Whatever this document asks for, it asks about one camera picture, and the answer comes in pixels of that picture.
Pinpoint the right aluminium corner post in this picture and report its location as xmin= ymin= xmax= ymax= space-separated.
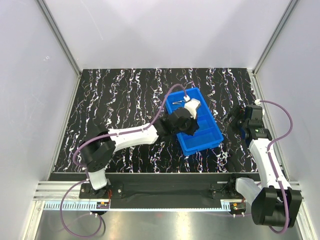
xmin=252 ymin=0 xmax=300 ymax=76

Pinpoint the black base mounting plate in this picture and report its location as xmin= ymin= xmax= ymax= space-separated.
xmin=35 ymin=172 xmax=260 ymax=212

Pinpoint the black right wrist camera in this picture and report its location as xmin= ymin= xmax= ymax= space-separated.
xmin=245 ymin=105 xmax=264 ymax=122

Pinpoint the left aluminium corner post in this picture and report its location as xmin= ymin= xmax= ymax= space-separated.
xmin=35 ymin=0 xmax=83 ymax=76

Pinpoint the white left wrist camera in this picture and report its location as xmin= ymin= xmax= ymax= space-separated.
xmin=184 ymin=98 xmax=201 ymax=119

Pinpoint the blue plastic divided bin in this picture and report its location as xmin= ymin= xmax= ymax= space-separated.
xmin=165 ymin=87 xmax=224 ymax=156

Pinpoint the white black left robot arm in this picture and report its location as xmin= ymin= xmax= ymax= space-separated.
xmin=73 ymin=107 xmax=199 ymax=191

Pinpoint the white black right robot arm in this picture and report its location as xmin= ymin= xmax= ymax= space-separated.
xmin=222 ymin=104 xmax=303 ymax=234

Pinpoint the aluminium corner post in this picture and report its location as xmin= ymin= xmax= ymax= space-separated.
xmin=252 ymin=0 xmax=300 ymax=76
xmin=35 ymin=0 xmax=83 ymax=76

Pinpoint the aluminium frame rail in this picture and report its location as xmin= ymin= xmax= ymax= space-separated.
xmin=34 ymin=181 xmax=303 ymax=214

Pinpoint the silver bolt two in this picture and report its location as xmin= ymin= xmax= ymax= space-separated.
xmin=172 ymin=100 xmax=184 ymax=105

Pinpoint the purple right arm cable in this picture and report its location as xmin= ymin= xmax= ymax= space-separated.
xmin=254 ymin=99 xmax=294 ymax=234

